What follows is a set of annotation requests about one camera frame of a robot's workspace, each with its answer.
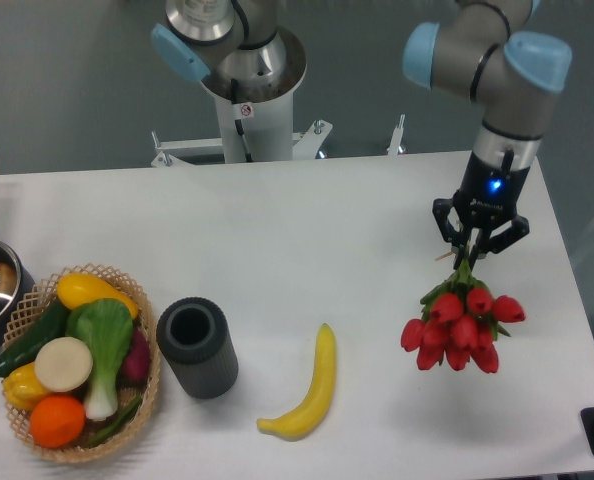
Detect purple sweet potato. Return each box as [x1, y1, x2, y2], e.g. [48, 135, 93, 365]
[120, 328, 151, 384]

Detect woven wicker basket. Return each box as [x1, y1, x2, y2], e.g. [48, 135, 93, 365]
[3, 263, 161, 464]

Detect dark green cucumber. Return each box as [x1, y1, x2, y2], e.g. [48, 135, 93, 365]
[0, 299, 70, 378]

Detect orange fruit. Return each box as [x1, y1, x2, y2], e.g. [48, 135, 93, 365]
[30, 394, 86, 448]

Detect green bok choy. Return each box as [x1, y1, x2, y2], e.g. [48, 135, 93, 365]
[66, 298, 133, 422]

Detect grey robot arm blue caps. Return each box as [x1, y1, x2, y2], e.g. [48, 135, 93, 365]
[151, 1, 572, 265]

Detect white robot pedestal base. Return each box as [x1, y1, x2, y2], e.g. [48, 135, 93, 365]
[149, 92, 408, 169]

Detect green bean pod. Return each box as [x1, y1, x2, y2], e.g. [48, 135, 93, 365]
[84, 396, 142, 448]

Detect red tulip bouquet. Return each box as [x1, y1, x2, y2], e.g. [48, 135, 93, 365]
[400, 260, 526, 374]

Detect yellow squash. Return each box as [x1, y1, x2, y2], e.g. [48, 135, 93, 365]
[56, 273, 139, 320]

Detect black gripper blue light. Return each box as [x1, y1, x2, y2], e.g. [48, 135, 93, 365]
[432, 152, 530, 268]

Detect dark grey ribbed vase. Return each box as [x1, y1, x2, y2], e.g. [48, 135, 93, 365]
[156, 297, 239, 399]

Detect yellow banana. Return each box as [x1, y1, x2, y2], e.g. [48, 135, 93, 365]
[256, 323, 337, 441]

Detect yellow bell pepper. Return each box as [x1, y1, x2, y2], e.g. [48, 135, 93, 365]
[2, 362, 53, 411]

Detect black cable on pedestal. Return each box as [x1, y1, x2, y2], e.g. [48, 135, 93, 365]
[229, 77, 254, 164]

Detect cream round disc vegetable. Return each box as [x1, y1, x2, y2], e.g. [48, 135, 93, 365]
[34, 337, 93, 393]

